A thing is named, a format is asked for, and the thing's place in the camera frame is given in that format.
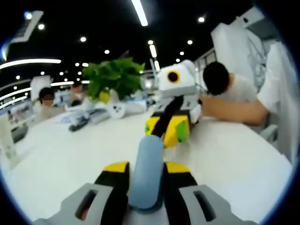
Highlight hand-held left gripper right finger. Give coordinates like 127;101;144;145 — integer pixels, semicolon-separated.
163;161;259;225

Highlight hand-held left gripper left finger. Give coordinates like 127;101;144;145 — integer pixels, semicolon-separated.
34;161;130;225

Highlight blue-grey paper punch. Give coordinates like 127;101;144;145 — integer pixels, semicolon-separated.
129;135;166;213

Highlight white controller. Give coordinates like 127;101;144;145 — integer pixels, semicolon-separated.
109;103;146;119

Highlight green potted plant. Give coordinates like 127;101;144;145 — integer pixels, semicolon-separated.
82;57;146;104

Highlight straight ceiling light bar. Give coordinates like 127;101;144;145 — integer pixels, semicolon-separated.
131;0;149;27

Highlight stack of blue-white documents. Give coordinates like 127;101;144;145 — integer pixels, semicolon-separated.
67;109;112;132

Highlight white office chair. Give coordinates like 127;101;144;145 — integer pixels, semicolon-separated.
259;123;280;144

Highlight operator in white shirt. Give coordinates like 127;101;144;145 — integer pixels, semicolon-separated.
256;41;296;166

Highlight square ceiling air vent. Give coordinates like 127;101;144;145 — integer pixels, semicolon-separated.
8;10;45;43

